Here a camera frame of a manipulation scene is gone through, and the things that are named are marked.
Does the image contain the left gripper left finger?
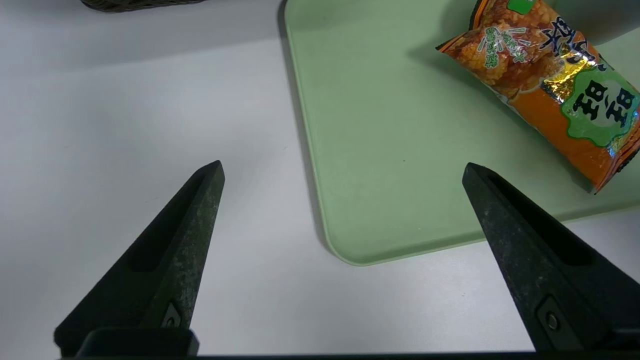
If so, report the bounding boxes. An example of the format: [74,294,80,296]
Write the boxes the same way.
[54,160,226,357]

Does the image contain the orange snack bag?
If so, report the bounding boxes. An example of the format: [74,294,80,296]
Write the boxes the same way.
[436,0,640,195]

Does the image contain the dark brown wicker basket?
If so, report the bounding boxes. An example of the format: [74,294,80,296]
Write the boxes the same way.
[80,0,207,14]

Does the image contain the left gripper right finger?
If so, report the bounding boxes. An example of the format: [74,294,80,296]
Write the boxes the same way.
[461,162,640,353]

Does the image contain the light green plastic tray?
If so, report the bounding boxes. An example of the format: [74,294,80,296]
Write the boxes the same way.
[282,0,640,267]

